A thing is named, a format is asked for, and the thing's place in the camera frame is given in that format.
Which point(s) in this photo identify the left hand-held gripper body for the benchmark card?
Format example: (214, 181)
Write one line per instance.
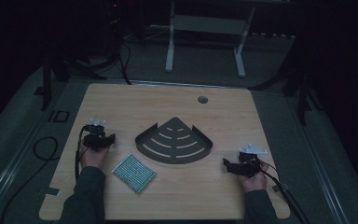
(95, 139)

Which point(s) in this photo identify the white metal stand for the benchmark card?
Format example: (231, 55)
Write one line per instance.
(206, 34)

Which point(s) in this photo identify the black corner shelf rack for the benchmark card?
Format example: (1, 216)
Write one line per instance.
(174, 141)

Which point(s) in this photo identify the person's right hand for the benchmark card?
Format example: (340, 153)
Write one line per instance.
(254, 182)

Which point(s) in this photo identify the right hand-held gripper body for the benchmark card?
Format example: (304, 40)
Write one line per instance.
(247, 165)

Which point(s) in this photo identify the black rectangular floor frame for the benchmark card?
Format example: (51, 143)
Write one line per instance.
(59, 116)

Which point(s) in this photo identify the person's left hand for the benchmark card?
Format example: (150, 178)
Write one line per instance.
(93, 157)

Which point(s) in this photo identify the black tripod stand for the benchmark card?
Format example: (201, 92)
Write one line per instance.
(65, 62)
(298, 84)

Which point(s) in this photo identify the green striped square cloth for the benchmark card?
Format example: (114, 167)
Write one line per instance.
(133, 173)

